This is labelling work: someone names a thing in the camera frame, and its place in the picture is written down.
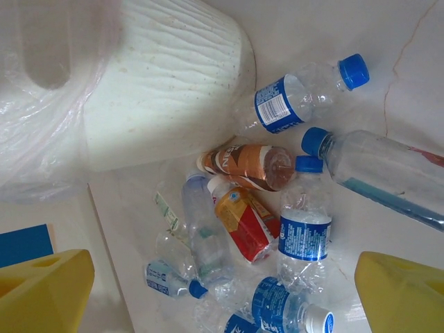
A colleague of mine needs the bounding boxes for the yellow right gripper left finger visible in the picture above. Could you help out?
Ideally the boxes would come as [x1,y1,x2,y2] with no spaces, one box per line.
[0,248,96,333]

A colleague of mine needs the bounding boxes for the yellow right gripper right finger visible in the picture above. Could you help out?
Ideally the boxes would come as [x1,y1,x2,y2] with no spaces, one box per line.
[355,251,444,333]

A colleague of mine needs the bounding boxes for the small bottle blue label blue cap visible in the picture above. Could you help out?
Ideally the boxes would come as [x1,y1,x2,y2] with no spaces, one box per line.
[144,259,209,300]

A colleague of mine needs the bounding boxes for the large clear bottle blue cap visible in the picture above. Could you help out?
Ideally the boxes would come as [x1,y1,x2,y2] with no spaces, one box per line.
[300,126,444,233]

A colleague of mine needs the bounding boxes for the clear plastic bin liner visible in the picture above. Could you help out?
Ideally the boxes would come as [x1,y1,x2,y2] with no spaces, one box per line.
[0,0,115,205]

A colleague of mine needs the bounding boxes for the white ribbed waste bin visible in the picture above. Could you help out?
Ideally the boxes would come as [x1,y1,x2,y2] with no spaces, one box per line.
[20,0,257,173]

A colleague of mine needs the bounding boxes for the clear bottle blue label white cap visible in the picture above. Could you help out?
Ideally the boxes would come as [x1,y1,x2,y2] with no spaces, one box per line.
[223,313,261,333]
[250,276,336,333]

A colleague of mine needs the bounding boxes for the clear bottle green white label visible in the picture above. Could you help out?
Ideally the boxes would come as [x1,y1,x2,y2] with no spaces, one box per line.
[153,190,197,275]

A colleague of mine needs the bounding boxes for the crumpled clear plastic bottle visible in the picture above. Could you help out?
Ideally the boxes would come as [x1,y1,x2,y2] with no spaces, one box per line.
[192,280,254,333]

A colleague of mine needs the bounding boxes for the red yellow label bottle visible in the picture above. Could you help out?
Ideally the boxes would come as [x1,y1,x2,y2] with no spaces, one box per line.
[206,176,282,265]

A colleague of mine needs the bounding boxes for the clear unlabelled plastic bottle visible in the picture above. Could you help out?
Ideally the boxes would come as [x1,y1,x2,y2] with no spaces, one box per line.
[181,172,236,287]

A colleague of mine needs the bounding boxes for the brown coffee drink bottle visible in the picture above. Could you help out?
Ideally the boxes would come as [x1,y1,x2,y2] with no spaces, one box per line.
[196,143,298,192]

